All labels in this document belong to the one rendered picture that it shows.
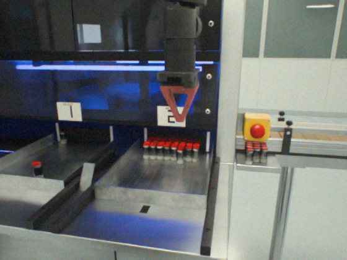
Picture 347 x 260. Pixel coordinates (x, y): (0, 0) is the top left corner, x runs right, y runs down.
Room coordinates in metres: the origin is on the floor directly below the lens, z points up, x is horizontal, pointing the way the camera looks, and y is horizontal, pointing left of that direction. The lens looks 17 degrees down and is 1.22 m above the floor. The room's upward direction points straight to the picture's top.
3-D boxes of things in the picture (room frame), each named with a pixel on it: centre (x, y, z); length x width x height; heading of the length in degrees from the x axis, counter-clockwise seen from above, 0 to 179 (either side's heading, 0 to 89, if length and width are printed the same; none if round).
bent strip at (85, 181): (0.56, 0.23, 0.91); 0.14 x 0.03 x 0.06; 168
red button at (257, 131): (0.73, -0.23, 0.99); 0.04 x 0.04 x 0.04; 79
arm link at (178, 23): (0.52, -0.01, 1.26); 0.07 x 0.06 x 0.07; 168
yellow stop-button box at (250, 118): (0.77, -0.24, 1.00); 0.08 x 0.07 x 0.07; 169
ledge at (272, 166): (0.81, -0.27, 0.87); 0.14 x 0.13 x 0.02; 169
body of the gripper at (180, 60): (0.51, -0.01, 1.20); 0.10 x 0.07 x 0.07; 169
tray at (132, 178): (0.70, 0.03, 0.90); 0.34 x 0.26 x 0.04; 169
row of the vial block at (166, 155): (0.79, 0.01, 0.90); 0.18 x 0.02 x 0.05; 79
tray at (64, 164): (0.77, 0.36, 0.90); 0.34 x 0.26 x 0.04; 169
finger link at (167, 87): (0.53, -0.01, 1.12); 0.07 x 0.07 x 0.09; 79
